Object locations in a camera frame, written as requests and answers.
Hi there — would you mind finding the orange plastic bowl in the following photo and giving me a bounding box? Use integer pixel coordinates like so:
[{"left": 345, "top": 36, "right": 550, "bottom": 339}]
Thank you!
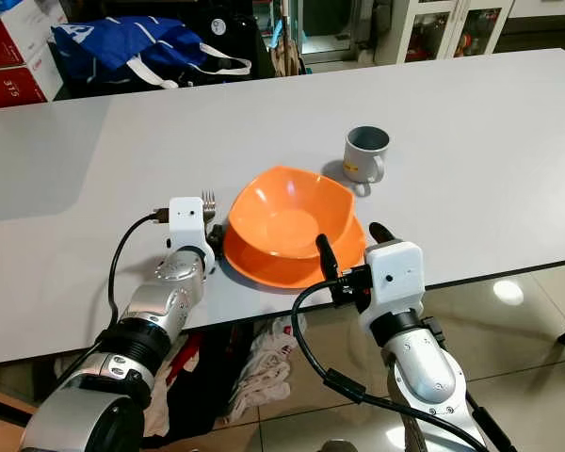
[{"left": 222, "top": 165, "right": 368, "bottom": 289}]

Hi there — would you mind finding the grey mug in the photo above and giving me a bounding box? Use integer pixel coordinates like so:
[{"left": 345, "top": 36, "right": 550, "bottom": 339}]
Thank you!
[{"left": 342, "top": 125, "right": 393, "bottom": 194}]

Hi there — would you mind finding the white crumpled cloth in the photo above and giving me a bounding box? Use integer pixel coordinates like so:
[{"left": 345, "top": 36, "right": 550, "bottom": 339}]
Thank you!
[
  {"left": 143, "top": 372, "right": 175, "bottom": 439},
  {"left": 229, "top": 315, "right": 298, "bottom": 427}
]

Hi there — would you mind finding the black bag with round sticker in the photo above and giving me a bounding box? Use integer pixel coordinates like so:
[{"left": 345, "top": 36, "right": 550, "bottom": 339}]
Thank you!
[{"left": 205, "top": 8, "right": 272, "bottom": 78}]

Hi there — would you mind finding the white glass door cabinet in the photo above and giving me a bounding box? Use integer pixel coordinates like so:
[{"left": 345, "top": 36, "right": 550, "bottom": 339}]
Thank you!
[{"left": 372, "top": 0, "right": 565, "bottom": 67}]

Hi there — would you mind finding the blue tote bag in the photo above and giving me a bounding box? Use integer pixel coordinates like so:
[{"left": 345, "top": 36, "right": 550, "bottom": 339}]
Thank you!
[{"left": 51, "top": 15, "right": 252, "bottom": 90}]

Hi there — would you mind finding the black table leg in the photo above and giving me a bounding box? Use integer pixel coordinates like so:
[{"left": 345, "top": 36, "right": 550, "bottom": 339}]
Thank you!
[{"left": 0, "top": 394, "right": 29, "bottom": 436}]

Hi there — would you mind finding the red and white carton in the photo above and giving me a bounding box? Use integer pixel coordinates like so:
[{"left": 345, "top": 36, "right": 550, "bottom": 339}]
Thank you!
[
  {"left": 0, "top": 64, "right": 51, "bottom": 110},
  {"left": 0, "top": 0, "right": 69, "bottom": 74}
]

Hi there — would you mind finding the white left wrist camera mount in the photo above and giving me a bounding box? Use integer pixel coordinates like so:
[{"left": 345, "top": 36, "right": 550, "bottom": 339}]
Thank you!
[{"left": 168, "top": 196, "right": 217, "bottom": 276}]

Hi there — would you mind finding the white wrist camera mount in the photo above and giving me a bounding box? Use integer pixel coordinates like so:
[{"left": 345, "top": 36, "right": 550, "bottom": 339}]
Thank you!
[
  {"left": 358, "top": 240, "right": 428, "bottom": 332},
  {"left": 168, "top": 196, "right": 217, "bottom": 276}
]

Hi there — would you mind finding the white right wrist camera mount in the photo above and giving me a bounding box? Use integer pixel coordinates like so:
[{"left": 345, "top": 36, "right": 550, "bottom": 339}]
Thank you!
[{"left": 358, "top": 240, "right": 428, "bottom": 332}]

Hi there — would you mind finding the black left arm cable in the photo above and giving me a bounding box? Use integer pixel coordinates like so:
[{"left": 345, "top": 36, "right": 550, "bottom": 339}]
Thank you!
[{"left": 108, "top": 208, "right": 172, "bottom": 332}]

